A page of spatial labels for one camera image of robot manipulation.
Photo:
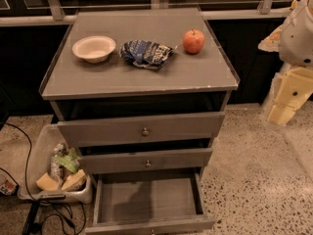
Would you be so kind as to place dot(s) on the yellow sponge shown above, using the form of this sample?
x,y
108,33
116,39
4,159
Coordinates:
x,y
48,183
74,181

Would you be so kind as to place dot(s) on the blue crumpled chip bag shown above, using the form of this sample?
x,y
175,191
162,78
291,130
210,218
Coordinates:
x,y
144,54

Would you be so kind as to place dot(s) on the clear plastic bin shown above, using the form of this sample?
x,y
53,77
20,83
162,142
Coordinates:
x,y
39,163

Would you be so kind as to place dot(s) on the clear plastic bottle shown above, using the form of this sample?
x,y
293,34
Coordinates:
x,y
56,169

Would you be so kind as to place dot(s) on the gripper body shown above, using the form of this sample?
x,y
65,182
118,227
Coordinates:
x,y
297,39

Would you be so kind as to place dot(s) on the grey drawer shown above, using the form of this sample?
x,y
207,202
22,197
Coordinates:
x,y
145,161
129,130
149,203

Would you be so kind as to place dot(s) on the small red white box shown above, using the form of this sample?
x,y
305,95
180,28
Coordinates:
x,y
7,187

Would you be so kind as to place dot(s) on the green snack packet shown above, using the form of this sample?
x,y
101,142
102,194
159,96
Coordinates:
x,y
69,162

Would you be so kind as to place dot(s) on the grey middle drawer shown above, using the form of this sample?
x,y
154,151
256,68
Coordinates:
x,y
145,161

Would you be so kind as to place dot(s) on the white paper bowl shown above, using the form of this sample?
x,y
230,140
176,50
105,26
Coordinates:
x,y
93,49

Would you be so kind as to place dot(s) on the yellow sponge left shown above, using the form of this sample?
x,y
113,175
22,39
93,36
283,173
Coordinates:
x,y
48,183

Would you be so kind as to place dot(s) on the yellow sponge right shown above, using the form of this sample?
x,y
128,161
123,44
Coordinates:
x,y
74,181

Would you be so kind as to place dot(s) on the grey top drawer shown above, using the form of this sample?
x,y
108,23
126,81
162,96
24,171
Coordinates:
x,y
129,130

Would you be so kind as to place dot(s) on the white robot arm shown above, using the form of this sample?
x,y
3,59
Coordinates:
x,y
293,40

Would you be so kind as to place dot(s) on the grey bottom drawer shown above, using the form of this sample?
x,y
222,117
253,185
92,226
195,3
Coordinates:
x,y
149,203

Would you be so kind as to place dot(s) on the grey drawer cabinet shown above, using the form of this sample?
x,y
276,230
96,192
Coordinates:
x,y
186,84

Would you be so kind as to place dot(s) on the red apple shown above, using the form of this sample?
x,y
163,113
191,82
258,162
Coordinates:
x,y
193,41

